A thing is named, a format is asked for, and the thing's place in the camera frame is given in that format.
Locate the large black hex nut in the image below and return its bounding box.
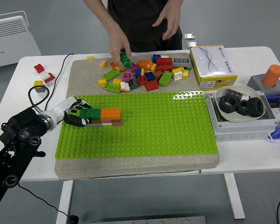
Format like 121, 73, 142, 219
218, 95, 240, 114
246, 97, 266, 117

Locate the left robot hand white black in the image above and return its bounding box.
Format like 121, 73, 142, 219
48, 96, 94, 128

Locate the grey metal plate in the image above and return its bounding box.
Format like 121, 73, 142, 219
90, 216, 207, 224

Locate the person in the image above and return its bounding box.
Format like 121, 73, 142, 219
106, 0, 183, 53

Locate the orange cylinder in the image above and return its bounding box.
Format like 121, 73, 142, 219
262, 64, 280, 88

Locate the blue block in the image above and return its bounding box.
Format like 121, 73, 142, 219
266, 94, 280, 108

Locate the small black hex nut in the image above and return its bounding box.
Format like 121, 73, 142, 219
237, 100, 249, 116

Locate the thin black power cord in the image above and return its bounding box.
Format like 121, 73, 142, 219
18, 53, 75, 219

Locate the white panel heater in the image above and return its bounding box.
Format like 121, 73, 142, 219
0, 10, 42, 70

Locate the white zip tie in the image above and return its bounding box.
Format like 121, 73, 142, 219
267, 132, 279, 145

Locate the large red brick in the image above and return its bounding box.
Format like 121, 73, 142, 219
155, 57, 173, 72

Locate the white bowl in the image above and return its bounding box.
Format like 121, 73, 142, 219
214, 84, 266, 123

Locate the dark grey slope brick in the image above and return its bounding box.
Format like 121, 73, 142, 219
127, 78, 140, 90

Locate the white yellow cardboard box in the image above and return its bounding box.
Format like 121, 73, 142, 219
189, 45, 238, 91

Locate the grey-brown mat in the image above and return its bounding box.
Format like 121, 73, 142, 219
54, 52, 220, 180

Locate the white table leg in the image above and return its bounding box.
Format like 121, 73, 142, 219
223, 172, 246, 220
55, 179, 75, 224

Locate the grey junction box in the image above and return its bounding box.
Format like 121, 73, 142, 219
205, 91, 278, 142

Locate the dark green long brick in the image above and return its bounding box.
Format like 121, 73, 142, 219
80, 108, 102, 120
119, 51, 133, 70

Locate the white yellow brick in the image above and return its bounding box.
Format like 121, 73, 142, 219
172, 68, 183, 81

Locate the person's left hand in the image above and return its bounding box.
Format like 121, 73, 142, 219
152, 4, 182, 41

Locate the dark circuit board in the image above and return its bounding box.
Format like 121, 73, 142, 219
224, 88, 244, 100

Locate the lime green brick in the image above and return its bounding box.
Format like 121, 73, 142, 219
159, 70, 173, 87
104, 82, 121, 93
102, 69, 121, 81

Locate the white orange brick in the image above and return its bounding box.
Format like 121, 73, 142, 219
119, 81, 131, 93

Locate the grey three-hole brick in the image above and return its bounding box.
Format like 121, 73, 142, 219
172, 57, 191, 68

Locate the grey holder block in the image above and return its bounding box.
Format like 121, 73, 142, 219
246, 74, 280, 95

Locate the red slope brick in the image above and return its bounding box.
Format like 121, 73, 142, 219
43, 72, 56, 84

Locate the green studded baseplate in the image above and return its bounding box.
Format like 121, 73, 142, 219
55, 91, 219, 161

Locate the person's right hand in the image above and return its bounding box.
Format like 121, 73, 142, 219
109, 32, 133, 69

